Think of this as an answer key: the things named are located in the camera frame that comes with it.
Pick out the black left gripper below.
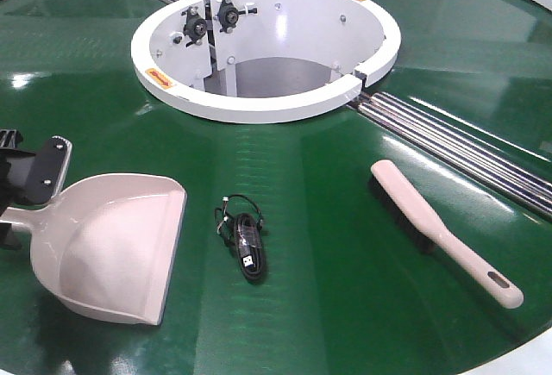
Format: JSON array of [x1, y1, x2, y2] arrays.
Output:
[[1, 128, 72, 214]]

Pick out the pink plastic dustpan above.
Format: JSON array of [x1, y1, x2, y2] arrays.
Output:
[[1, 173, 187, 325]]

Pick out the black USB cable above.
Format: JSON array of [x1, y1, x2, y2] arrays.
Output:
[[214, 194, 267, 284]]

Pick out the pink hand brush black bristles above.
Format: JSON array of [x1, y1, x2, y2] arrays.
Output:
[[371, 159, 524, 309]]

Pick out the chrome roller rods right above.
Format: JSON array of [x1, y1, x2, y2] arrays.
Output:
[[348, 92, 551, 219]]

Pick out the black bearing mount left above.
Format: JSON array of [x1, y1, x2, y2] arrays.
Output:
[[182, 6, 208, 47]]

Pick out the black bearing mount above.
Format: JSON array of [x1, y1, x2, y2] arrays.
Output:
[[182, 6, 208, 47], [216, 0, 258, 34]]

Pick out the black bearing mount right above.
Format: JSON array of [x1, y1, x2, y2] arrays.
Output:
[[216, 0, 258, 34]]

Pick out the white central ring housing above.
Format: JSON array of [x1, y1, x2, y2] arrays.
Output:
[[130, 0, 401, 124]]

